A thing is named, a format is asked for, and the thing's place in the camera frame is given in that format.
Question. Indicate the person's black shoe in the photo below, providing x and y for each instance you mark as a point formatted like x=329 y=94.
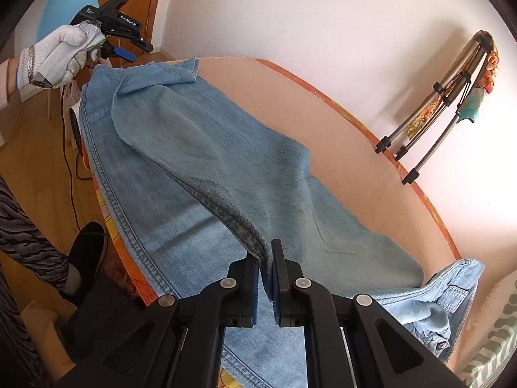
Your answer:
x=89 y=246

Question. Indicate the person's left forearm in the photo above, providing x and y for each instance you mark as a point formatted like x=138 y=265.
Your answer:
x=6 y=81

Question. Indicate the peach bed sheet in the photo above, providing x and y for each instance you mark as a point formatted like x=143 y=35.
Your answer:
x=343 y=169

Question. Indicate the green patterned white cloth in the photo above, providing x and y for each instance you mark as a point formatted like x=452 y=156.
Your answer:
x=496 y=331

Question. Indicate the blue denim pants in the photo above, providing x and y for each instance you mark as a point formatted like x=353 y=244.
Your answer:
x=242 y=169

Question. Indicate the wooden door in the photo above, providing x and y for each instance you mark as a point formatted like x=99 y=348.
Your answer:
x=149 y=0

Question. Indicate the person's striped grey clothing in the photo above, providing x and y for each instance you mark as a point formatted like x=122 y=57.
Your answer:
x=28 y=242

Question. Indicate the folded metal tripod stand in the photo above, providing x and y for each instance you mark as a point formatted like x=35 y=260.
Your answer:
x=409 y=177

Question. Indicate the light blue chair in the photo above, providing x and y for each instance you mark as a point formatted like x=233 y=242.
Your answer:
x=64 y=4

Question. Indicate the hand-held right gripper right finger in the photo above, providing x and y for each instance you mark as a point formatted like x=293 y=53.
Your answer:
x=276 y=291

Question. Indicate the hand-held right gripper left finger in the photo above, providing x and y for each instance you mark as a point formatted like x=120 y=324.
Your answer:
x=254 y=291

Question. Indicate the white round appliance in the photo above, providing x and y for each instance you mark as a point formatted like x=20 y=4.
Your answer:
x=74 y=109

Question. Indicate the person's left hand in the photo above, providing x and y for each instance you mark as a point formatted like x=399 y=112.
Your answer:
x=60 y=56

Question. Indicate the colourful patterned cloth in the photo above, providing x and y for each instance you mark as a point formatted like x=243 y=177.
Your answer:
x=476 y=103

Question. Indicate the dark cloth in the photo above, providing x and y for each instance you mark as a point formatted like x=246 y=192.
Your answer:
x=97 y=315

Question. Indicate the beige cushion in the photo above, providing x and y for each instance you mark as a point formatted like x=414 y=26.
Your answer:
x=44 y=331

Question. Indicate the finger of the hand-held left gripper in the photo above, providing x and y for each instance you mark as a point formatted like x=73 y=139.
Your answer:
x=141 y=43
x=123 y=53

